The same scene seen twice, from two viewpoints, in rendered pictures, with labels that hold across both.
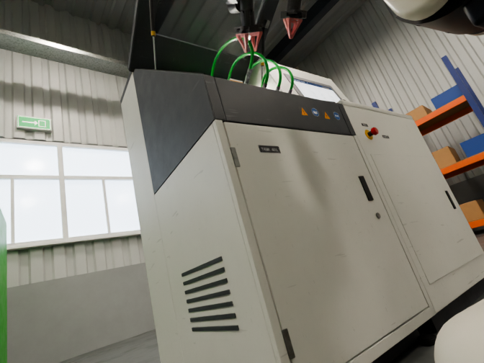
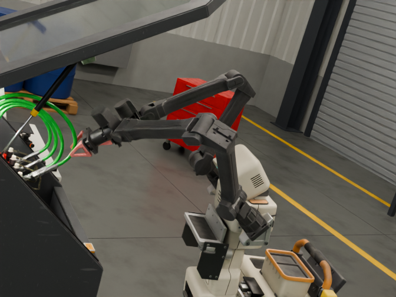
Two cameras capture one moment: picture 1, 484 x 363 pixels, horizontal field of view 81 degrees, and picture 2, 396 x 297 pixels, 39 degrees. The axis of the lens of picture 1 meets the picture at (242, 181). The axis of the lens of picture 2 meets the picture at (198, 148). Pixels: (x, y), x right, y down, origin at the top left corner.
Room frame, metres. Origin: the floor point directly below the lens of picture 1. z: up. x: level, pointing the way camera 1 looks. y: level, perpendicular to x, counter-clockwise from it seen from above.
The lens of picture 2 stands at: (0.26, 1.69, 1.95)
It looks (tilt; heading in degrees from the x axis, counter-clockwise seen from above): 16 degrees down; 278
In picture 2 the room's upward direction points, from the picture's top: 16 degrees clockwise
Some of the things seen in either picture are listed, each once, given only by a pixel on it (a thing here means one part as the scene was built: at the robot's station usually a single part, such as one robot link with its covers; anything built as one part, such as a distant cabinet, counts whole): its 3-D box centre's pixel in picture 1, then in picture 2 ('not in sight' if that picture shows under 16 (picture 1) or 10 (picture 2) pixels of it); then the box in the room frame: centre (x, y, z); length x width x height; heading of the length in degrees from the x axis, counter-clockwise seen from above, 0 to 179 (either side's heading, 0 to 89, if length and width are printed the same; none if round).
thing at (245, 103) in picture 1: (289, 113); (69, 238); (0.93, -0.24, 0.87); 0.62 x 0.04 x 0.16; 128
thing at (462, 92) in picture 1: (413, 167); not in sight; (5.66, -3.40, 1.50); 2.78 x 0.86 x 3.00; 43
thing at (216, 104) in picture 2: not in sight; (201, 122); (1.21, -4.56, 0.43); 0.70 x 0.46 x 0.86; 158
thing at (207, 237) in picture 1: (281, 256); not in sight; (1.14, -0.07, 0.39); 0.70 x 0.58 x 0.79; 128
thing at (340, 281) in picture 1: (333, 222); not in sight; (0.92, -0.24, 0.44); 0.65 x 0.02 x 0.68; 128
